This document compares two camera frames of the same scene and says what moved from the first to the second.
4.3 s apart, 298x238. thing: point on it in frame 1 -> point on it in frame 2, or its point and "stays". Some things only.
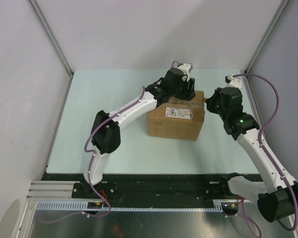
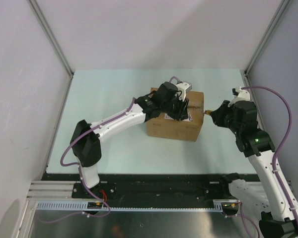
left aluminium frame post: [38, 13] stays
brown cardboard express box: [178, 118] stays
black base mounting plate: [146, 187] stays
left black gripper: [188, 94] -> [181, 114]
